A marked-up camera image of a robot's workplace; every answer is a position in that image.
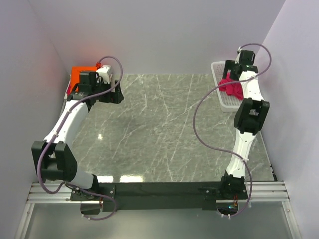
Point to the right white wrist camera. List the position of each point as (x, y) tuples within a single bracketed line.
[(239, 56)]

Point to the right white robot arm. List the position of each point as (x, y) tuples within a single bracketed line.
[(248, 121)]

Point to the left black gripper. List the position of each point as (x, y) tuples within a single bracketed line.
[(115, 97)]

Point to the folded red t shirt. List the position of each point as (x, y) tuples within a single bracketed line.
[(68, 90)]

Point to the white plastic basket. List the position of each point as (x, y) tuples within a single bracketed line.
[(227, 103)]

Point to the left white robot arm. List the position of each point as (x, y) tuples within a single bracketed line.
[(53, 157)]

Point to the folded orange t shirt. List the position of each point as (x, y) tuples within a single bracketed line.
[(75, 72)]

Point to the aluminium rail frame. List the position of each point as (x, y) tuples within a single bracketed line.
[(261, 192)]

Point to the magenta t shirt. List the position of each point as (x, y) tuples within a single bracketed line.
[(231, 88)]

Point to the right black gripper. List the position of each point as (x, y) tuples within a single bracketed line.
[(229, 65)]

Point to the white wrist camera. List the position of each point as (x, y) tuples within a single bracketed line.
[(105, 72), (239, 56)]

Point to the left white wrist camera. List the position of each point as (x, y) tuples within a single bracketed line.
[(105, 72)]

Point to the black base beam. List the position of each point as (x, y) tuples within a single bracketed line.
[(171, 195)]

